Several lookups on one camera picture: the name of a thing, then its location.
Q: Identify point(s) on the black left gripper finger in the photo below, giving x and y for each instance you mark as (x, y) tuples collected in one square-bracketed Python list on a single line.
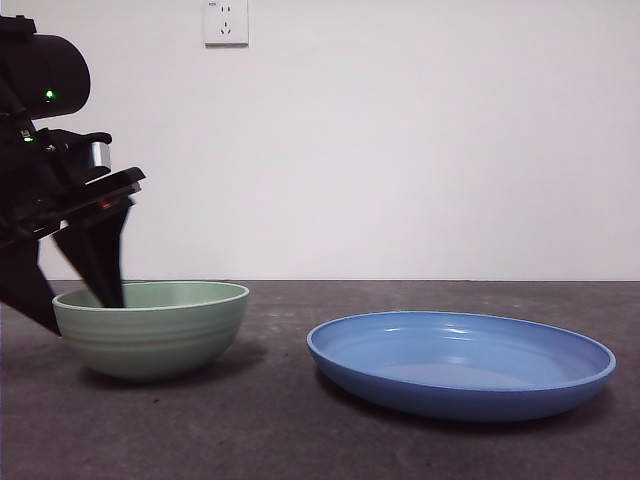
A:
[(100, 260), (20, 285)]

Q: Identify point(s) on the green ribbed bowl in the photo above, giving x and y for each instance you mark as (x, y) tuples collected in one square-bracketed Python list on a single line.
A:
[(160, 345)]

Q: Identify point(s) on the blue round plate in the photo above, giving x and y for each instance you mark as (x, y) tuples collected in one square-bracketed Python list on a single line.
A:
[(450, 395)]

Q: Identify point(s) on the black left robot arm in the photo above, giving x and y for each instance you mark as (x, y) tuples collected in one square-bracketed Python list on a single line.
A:
[(55, 65)]

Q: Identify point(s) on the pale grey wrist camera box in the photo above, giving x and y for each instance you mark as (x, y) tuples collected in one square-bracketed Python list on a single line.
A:
[(100, 155)]

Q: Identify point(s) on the white wall socket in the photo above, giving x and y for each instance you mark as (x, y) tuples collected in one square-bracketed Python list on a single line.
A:
[(226, 25)]

